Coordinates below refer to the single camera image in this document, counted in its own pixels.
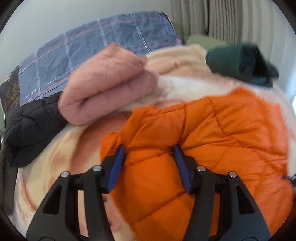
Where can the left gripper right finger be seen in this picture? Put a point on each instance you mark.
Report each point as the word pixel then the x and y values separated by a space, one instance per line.
pixel 223 207

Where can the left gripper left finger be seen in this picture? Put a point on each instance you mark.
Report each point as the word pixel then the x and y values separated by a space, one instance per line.
pixel 57 216

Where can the orange puffer jacket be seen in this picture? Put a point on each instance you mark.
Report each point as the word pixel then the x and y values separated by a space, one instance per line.
pixel 237 132

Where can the brown fleece garment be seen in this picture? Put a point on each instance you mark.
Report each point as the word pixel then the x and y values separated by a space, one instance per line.
pixel 8 182

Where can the black puffer jacket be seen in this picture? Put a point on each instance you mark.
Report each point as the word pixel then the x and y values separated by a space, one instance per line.
pixel 30 128

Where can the dark floral pillow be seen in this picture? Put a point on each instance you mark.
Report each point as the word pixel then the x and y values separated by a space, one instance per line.
pixel 10 91

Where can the dark green garment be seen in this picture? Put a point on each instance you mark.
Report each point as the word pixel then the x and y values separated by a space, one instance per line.
pixel 243 61

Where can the pink quilted jacket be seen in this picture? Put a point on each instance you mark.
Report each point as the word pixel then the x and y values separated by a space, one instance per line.
pixel 106 82

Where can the cream fleece blanket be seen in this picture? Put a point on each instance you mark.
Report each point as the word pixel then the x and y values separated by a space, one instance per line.
pixel 184 77

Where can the blue plaid pillow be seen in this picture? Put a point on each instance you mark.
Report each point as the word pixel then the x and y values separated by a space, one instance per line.
pixel 48 69

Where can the green pillow right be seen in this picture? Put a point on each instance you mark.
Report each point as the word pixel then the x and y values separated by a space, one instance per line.
pixel 205 41

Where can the grey pleated curtain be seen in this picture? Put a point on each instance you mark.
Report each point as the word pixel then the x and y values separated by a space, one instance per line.
pixel 227 21

